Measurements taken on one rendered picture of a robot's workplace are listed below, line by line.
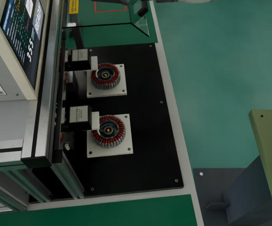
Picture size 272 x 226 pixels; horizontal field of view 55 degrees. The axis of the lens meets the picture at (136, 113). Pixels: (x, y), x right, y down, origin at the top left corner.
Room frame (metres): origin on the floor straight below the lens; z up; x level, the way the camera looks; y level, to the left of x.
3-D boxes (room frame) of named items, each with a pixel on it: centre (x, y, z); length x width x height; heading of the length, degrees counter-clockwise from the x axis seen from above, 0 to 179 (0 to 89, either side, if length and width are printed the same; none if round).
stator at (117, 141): (0.42, 0.09, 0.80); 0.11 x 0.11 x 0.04
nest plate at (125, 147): (0.42, 0.09, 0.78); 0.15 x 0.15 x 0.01; 6
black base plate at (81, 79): (0.54, 0.12, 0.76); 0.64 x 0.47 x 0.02; 6
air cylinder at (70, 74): (0.65, 0.26, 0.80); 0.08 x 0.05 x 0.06; 6
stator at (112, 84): (0.66, 0.12, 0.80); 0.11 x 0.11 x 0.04
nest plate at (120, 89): (0.66, 0.12, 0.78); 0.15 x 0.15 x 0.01; 6
